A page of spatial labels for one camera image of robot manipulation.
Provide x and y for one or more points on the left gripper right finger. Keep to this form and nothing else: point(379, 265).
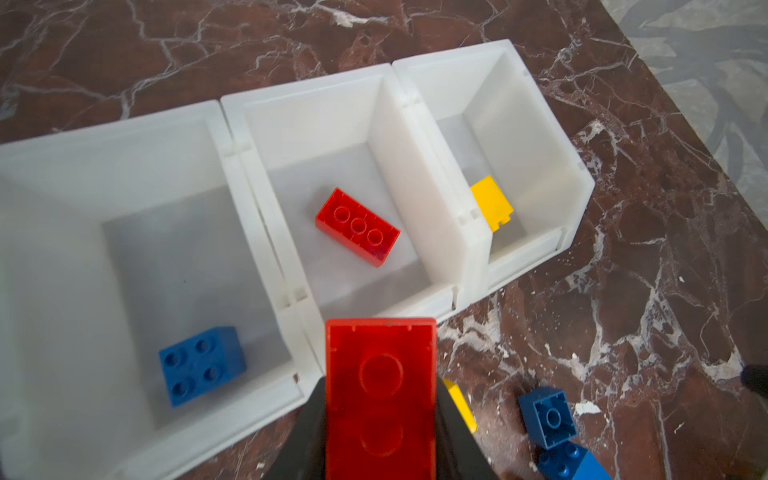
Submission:
point(458, 455)

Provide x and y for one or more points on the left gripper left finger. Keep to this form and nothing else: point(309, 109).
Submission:
point(303, 455)

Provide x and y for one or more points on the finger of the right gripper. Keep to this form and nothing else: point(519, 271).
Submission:
point(755, 378)

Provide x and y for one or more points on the yellow lego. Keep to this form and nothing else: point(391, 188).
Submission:
point(462, 405)
point(493, 204)

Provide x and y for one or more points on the long red lego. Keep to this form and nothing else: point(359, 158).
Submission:
point(381, 393)

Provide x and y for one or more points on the blue lego placed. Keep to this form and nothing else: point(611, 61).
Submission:
point(201, 364)

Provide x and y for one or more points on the small blue lego right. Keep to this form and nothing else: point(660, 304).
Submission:
point(547, 417)

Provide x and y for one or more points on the blue lego stack center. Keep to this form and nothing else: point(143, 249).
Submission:
point(569, 461)

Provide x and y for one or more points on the left white bin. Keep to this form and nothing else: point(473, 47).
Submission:
point(118, 241)

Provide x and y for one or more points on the white bin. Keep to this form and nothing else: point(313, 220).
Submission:
point(484, 115)
point(118, 241)
point(355, 199)

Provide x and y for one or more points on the middle white bin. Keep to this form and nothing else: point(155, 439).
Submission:
point(355, 199)

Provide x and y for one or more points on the right white bin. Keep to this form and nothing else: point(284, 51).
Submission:
point(484, 115)

